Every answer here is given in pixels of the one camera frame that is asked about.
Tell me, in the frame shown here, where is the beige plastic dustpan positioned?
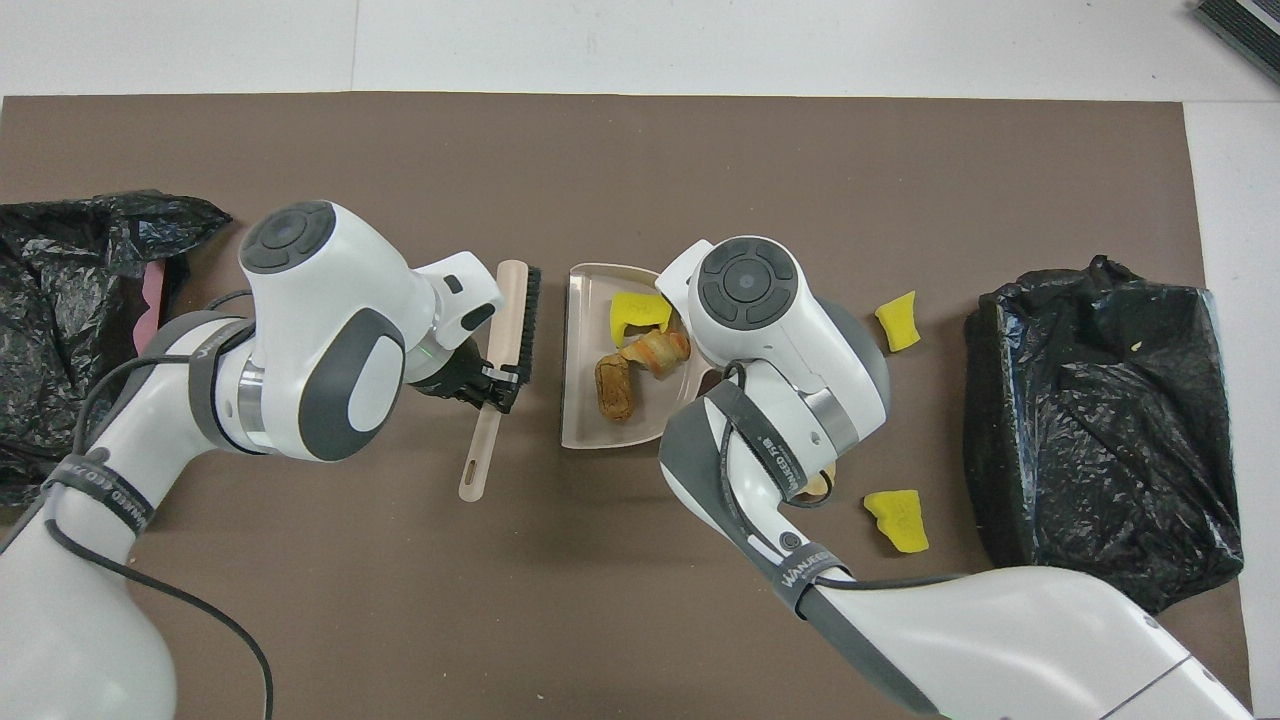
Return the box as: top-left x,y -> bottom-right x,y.
560,263 -> 721,451

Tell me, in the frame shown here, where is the pink plastic bin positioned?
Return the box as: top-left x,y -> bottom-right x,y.
135,260 -> 166,356

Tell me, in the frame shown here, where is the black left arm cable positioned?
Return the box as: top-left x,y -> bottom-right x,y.
45,290 -> 276,720

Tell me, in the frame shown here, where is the brown table mat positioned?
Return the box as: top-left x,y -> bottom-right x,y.
0,92 -> 1253,720

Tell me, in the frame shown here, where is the large notched yellow sponge piece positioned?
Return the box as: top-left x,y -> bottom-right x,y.
610,292 -> 673,348

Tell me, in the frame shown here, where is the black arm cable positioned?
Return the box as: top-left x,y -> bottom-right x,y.
45,290 -> 276,720
715,360 -> 961,593

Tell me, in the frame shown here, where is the dark ribbed panel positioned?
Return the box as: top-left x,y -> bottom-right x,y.
1190,0 -> 1280,86

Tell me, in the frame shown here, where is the brown fried nugget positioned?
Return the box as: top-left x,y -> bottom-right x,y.
594,352 -> 638,423

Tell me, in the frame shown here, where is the black trash bag liner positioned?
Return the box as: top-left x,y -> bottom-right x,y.
963,255 -> 1246,616

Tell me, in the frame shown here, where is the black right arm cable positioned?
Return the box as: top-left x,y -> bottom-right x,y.
715,360 -> 961,593

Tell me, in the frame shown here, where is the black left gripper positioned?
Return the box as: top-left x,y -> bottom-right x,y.
405,340 -> 524,416

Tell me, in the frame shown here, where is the beige brush with black bristles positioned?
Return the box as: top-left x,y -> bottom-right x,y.
458,260 -> 542,503

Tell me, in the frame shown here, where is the black trash bag over pink bin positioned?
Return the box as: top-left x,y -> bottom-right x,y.
0,190 -> 234,506

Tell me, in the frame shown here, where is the golden flaky pastry piece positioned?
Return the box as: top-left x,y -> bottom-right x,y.
620,328 -> 691,381

